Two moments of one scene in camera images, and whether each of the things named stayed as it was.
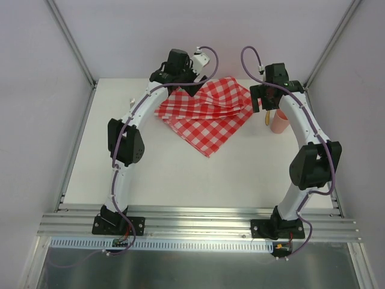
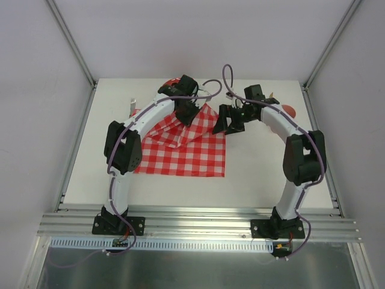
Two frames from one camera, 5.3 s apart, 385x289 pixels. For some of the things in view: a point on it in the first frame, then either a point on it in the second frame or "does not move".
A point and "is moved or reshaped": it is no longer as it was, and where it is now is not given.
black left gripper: [186, 83] to [186, 111]
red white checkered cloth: [207, 120] is moved or reshaped
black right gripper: [265, 93] to [233, 117]
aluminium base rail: [201, 221] does not move
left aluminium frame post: [73, 42] does not move
